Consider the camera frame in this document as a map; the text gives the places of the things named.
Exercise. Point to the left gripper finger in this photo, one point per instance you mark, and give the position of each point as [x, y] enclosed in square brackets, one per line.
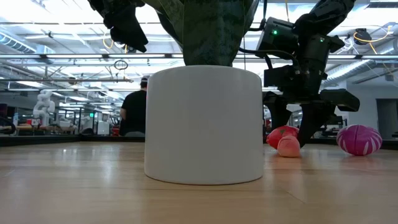
[127, 32]

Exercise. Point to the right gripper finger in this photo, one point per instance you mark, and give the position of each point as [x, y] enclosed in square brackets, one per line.
[281, 113]
[314, 121]

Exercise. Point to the pink toy peach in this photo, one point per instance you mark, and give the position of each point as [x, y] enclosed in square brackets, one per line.
[288, 147]

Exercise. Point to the magenta white-striped toy ball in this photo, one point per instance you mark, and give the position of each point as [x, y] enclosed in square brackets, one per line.
[359, 140]

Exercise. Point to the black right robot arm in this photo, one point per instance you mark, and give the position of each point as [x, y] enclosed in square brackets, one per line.
[326, 15]

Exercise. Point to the black computer monitor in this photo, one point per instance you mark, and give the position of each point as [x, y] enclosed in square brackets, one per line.
[339, 120]

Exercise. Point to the grey door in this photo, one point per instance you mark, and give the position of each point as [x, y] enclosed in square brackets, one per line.
[387, 118]

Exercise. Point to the white cylindrical plant pot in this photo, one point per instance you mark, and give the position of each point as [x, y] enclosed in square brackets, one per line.
[203, 124]

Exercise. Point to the person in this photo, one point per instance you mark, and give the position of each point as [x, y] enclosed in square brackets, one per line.
[135, 112]

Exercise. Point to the dark green artificial plant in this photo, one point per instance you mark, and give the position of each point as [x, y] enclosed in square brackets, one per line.
[214, 31]

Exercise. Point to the white robot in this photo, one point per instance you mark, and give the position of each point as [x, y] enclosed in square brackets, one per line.
[43, 107]

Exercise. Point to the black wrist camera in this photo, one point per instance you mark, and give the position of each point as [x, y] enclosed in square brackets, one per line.
[280, 77]

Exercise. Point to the silver ventilation duct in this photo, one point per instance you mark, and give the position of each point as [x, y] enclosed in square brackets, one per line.
[348, 71]
[15, 43]

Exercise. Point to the black metal table frame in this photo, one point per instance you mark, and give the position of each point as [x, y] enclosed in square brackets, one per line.
[46, 140]

